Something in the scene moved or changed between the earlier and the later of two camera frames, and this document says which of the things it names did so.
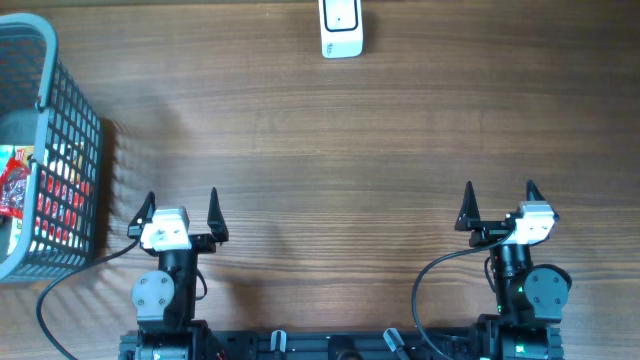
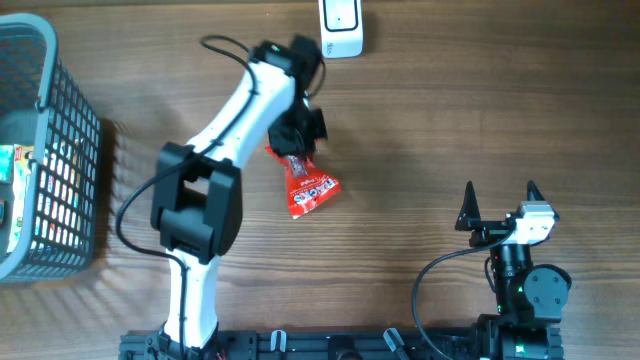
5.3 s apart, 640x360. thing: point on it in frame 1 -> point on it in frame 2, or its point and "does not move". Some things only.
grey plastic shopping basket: [43, 106] does not move
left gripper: [203, 244] -> [303, 145]
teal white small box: [6, 152] does not move
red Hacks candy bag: [12, 184] -> [307, 185]
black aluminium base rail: [383, 345] does not move
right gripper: [469, 219] does not move
